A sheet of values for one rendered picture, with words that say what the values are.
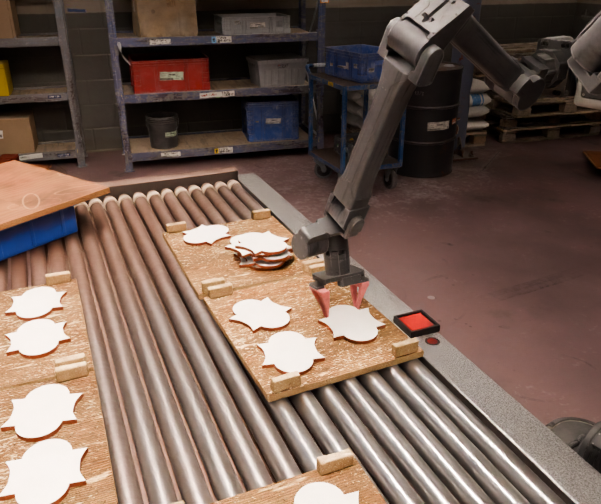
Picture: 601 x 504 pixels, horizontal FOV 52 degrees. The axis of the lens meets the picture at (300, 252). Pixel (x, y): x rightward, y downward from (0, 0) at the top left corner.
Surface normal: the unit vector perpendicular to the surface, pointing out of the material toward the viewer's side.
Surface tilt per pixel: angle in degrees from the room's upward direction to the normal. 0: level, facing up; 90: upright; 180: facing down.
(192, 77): 90
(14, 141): 90
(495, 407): 0
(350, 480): 0
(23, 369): 0
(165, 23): 86
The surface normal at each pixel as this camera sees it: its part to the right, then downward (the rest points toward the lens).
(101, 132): 0.29, 0.40
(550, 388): 0.00, -0.90
